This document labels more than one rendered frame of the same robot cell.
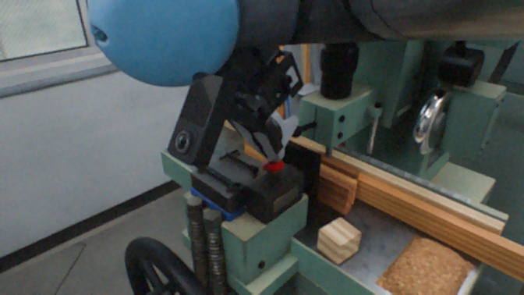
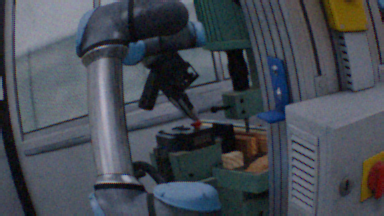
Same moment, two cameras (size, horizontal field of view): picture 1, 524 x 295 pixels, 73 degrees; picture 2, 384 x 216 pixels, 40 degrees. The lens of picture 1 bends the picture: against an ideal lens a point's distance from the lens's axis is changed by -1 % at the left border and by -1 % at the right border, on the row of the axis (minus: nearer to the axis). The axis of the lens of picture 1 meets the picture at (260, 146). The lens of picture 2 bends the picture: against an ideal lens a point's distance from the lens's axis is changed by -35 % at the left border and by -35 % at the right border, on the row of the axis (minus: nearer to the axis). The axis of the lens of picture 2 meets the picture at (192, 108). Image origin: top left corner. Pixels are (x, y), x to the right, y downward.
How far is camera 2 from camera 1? 1.62 m
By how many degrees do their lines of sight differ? 26
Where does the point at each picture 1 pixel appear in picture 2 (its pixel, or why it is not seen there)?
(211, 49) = (139, 55)
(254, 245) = (184, 161)
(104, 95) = not seen: hidden behind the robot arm
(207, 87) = (152, 77)
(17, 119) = (62, 167)
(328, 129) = (234, 107)
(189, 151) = (145, 102)
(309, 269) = (220, 181)
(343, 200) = (245, 148)
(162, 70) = (130, 61)
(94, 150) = not seen: hidden behind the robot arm
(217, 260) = (169, 174)
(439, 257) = not seen: hidden behind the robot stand
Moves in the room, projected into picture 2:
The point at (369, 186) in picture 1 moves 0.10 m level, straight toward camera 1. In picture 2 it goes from (262, 140) to (245, 151)
